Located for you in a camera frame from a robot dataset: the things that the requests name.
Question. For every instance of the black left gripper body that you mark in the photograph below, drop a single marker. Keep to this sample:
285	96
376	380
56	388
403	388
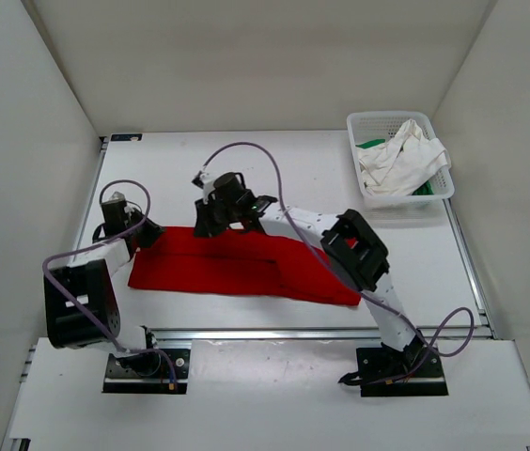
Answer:
137	218

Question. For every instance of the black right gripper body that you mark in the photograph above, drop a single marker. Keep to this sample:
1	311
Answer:
231	212

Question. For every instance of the red t shirt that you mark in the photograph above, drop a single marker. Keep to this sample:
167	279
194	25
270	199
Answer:
236	264

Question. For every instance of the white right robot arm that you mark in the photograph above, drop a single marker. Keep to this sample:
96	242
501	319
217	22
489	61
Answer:
355	253

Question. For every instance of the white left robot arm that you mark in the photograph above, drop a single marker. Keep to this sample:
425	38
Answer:
124	231

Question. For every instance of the dark label sticker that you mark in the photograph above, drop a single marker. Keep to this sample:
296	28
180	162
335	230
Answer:
126	137

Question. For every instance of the white t shirt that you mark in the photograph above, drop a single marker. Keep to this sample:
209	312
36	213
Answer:
410	130

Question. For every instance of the green t shirt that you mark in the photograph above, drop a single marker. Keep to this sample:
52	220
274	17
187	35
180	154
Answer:
398	168

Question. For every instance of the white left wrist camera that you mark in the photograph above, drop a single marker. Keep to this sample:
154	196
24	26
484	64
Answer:
116	197

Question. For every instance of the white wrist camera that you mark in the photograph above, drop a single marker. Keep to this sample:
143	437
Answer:
203	179
116	197

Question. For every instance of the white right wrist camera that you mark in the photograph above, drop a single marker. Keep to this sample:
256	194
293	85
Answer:
203	179

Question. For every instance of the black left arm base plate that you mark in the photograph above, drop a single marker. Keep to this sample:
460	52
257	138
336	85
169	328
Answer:
147	375

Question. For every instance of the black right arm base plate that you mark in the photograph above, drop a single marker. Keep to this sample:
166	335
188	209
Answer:
381	376

